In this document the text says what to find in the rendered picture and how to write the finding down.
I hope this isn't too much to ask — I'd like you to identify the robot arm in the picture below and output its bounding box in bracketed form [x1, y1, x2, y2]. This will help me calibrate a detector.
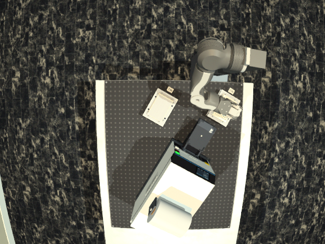
[190, 37, 251, 120]

